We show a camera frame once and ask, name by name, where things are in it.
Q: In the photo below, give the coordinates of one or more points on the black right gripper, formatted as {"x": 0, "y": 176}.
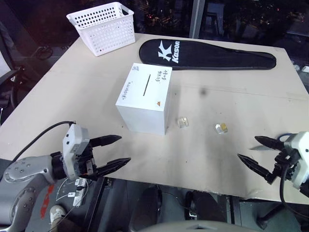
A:
{"x": 281, "y": 159}

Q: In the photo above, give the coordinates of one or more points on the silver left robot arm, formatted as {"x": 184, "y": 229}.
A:
{"x": 24, "y": 169}

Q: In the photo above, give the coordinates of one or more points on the grey window post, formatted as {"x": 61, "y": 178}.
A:
{"x": 196, "y": 19}

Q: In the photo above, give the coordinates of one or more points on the dark rounded shape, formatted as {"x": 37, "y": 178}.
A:
{"x": 147, "y": 207}
{"x": 207, "y": 205}

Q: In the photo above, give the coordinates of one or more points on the white sneaker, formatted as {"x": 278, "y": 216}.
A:
{"x": 56, "y": 213}

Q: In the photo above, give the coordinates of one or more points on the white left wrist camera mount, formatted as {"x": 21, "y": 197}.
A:
{"x": 72, "y": 145}

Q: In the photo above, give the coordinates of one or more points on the white power strip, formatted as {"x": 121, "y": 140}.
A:
{"x": 78, "y": 193}

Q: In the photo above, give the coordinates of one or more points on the black office chair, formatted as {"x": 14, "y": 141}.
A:
{"x": 14, "y": 75}

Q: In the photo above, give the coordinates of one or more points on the white cardboard box with slot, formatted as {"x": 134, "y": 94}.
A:
{"x": 142, "y": 101}

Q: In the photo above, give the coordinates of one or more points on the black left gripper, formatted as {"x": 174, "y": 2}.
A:
{"x": 84, "y": 164}

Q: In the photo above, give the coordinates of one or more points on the black Kason racket bag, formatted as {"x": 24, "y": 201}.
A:
{"x": 200, "y": 54}

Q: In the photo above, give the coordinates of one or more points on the white perforated plastic basket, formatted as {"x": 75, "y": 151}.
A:
{"x": 106, "y": 31}

